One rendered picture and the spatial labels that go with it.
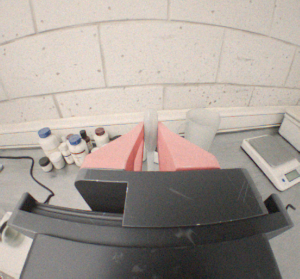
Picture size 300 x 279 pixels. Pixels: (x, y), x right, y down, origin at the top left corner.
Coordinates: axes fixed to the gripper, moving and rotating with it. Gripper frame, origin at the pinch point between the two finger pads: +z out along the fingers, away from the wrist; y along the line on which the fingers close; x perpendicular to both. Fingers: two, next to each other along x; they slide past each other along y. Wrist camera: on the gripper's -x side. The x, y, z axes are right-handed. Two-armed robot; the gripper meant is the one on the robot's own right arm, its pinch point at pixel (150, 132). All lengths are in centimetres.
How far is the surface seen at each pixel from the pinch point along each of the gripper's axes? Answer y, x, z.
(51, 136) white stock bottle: 37, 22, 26
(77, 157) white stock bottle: 25.3, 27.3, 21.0
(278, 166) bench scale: -47, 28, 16
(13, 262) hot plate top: 27.4, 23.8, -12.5
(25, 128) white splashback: 55, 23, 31
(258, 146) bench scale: -44, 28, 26
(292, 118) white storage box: -70, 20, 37
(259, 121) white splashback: -58, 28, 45
